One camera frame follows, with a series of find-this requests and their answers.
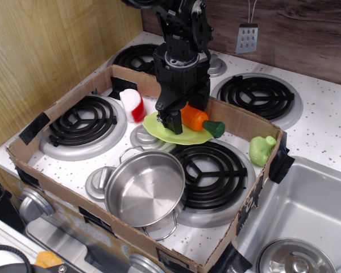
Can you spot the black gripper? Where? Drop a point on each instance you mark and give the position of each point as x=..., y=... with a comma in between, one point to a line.
x=179, y=87

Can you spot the orange toy carrot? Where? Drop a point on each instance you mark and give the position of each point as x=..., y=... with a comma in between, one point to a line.
x=198, y=120

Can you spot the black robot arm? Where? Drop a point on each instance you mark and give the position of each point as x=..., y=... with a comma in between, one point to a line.
x=183, y=60

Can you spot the light green plastic plate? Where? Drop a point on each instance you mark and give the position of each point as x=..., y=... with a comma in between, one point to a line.
x=187, y=137

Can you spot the red white toy sushi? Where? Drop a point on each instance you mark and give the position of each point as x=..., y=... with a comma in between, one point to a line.
x=133, y=105

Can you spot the silver stove knob back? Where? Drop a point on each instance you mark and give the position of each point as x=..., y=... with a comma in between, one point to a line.
x=217, y=66

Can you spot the silver stove knob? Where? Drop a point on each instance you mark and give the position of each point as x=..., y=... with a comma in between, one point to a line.
x=142, y=138
x=217, y=66
x=97, y=181

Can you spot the silver stove knob centre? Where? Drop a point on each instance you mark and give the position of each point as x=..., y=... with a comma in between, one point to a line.
x=142, y=138

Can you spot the back left stove burner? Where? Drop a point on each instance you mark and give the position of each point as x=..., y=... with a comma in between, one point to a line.
x=136, y=57

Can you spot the stove burner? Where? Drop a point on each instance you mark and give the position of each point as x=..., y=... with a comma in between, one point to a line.
x=136, y=57
x=265, y=95
x=218, y=178
x=89, y=128

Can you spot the front right stove burner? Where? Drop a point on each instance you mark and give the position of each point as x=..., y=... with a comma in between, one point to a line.
x=218, y=178

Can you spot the green toy broccoli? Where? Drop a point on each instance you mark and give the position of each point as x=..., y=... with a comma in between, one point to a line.
x=260, y=149

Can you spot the back right stove burner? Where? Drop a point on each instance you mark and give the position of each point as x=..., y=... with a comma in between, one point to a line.
x=265, y=95

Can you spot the hanging metal spatula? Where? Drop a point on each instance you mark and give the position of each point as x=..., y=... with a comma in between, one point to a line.
x=248, y=32

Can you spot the stainless steel pot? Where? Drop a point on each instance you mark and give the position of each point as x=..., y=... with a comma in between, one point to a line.
x=147, y=192

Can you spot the front left stove burner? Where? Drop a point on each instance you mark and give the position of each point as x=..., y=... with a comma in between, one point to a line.
x=89, y=128

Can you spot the silver stove knob front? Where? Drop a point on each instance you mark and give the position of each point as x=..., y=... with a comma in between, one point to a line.
x=97, y=181

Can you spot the stainless steel sink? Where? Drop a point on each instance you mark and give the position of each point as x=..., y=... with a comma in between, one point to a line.
x=305, y=205

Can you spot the silver oven knob right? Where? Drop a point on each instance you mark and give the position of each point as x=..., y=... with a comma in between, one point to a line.
x=139, y=263

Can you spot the silver oven knob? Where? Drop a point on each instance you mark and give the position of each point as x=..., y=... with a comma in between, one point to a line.
x=139, y=263
x=34, y=206

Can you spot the brown cardboard fence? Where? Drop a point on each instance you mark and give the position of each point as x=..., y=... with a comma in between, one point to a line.
x=64, y=181

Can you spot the silver oven knob left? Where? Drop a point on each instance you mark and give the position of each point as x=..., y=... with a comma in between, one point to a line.
x=34, y=206

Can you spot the orange object bottom left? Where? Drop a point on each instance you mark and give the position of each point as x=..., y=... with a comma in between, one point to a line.
x=47, y=259

